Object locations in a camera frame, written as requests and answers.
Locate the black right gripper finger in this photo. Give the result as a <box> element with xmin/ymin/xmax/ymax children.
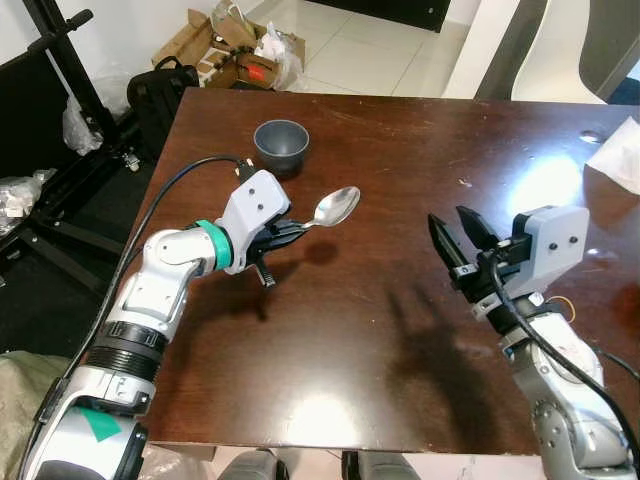
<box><xmin>457</xmin><ymin>207</ymin><xmax>498</xmax><ymax>251</ymax></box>
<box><xmin>428</xmin><ymin>213</ymin><xmax>469</xmax><ymax>279</ymax></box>

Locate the silver metal spoon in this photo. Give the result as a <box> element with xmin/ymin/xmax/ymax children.
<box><xmin>300</xmin><ymin>186</ymin><xmax>362</xmax><ymax>231</ymax></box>

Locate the yellow rubber band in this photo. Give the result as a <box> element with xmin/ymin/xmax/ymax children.
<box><xmin>545</xmin><ymin>295</ymin><xmax>578</xmax><ymax>323</ymax></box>

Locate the dark grey bowl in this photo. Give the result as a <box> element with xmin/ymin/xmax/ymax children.
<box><xmin>253</xmin><ymin>119</ymin><xmax>310</xmax><ymax>179</ymax></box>

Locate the white paper towel roll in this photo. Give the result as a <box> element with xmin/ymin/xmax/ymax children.
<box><xmin>585</xmin><ymin>117</ymin><xmax>640</xmax><ymax>196</ymax></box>

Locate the black backpack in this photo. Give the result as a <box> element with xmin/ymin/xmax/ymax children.
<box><xmin>127</xmin><ymin>58</ymin><xmax>201</xmax><ymax>161</ymax></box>

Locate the cardboard box with clutter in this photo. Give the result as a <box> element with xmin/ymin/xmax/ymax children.
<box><xmin>152</xmin><ymin>8</ymin><xmax>306</xmax><ymax>91</ymax></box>

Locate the white plastic chair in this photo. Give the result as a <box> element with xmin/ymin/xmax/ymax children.
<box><xmin>510</xmin><ymin>0</ymin><xmax>640</xmax><ymax>106</ymax></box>

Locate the clear plastic bag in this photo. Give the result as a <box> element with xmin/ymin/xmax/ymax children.
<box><xmin>62</xmin><ymin>95</ymin><xmax>106</xmax><ymax>156</ymax></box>
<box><xmin>0</xmin><ymin>170</ymin><xmax>56</xmax><ymax>221</ymax></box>

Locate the robot left leg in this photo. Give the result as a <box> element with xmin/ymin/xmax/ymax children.
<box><xmin>218</xmin><ymin>450</ymin><xmax>293</xmax><ymax>480</ymax></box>

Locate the robot leg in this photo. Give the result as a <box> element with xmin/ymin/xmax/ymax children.
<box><xmin>218</xmin><ymin>450</ymin><xmax>293</xmax><ymax>480</ymax></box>
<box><xmin>342</xmin><ymin>450</ymin><xmax>426</xmax><ymax>480</ymax></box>

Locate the robot right leg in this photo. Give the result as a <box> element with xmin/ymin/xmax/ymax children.
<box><xmin>342</xmin><ymin>450</ymin><xmax>426</xmax><ymax>480</ymax></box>

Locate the dark cabinet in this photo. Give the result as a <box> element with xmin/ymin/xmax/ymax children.
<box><xmin>305</xmin><ymin>0</ymin><xmax>451</xmax><ymax>31</ymax></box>

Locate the black metal stand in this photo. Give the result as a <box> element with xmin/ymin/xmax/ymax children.
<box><xmin>25</xmin><ymin>0</ymin><xmax>141</xmax><ymax>171</ymax></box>

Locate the olive green cloth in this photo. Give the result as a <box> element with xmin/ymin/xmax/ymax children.
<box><xmin>0</xmin><ymin>350</ymin><xmax>71</xmax><ymax>480</ymax></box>

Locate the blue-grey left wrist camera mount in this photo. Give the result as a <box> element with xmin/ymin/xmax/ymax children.
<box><xmin>215</xmin><ymin>170</ymin><xmax>292</xmax><ymax>276</ymax></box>

